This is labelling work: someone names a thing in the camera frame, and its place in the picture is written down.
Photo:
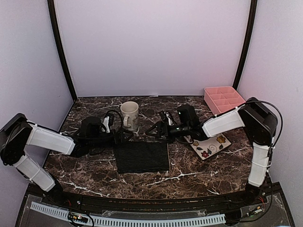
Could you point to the black left frame post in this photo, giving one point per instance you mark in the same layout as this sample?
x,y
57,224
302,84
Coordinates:
x,y
60,50

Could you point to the white slotted cable duct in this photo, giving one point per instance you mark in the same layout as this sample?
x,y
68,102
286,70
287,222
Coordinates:
x,y
133,220

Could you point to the black frame post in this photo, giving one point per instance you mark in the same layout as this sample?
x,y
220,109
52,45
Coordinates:
x,y
246,43
60,50

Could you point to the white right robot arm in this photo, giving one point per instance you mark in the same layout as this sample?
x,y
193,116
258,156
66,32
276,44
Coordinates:
x,y
263,129

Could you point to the cream ceramic mug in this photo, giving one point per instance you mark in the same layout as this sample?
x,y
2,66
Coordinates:
x,y
130,112

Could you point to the floral patterned square coaster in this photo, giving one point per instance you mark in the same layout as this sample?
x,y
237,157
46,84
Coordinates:
x,y
210,147

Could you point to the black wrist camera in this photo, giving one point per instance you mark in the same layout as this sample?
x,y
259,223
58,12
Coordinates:
x,y
187,115
91,127

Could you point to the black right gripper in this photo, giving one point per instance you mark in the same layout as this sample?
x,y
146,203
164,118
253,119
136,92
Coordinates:
x,y
160,132

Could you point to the left circuit board with wires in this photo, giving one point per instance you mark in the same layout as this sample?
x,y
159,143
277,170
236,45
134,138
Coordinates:
x,y
78,219

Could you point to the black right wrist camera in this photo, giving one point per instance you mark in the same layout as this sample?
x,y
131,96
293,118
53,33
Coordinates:
x,y
187,115

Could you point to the pink divided organizer tray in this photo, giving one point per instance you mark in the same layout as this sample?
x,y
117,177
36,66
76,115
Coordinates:
x,y
222,99

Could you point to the black table edge rail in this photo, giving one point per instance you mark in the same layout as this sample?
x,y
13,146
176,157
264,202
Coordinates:
x,y
223,203

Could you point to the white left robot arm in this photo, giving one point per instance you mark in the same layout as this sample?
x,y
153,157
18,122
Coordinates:
x,y
19,132

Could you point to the right circuit board with wires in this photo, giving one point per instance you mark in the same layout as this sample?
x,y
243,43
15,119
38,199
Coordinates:
x,y
258,210

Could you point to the circuit board with wires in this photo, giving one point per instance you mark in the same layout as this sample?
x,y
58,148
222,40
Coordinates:
x,y
258,210
78,219

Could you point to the black striped underwear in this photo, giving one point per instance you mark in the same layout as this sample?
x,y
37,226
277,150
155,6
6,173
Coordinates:
x,y
142,157

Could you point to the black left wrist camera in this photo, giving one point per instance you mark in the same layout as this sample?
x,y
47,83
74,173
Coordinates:
x,y
91,127

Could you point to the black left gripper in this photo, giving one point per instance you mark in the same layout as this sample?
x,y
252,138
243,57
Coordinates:
x,y
121,140

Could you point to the black right frame post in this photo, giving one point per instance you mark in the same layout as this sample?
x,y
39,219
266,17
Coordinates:
x,y
246,43

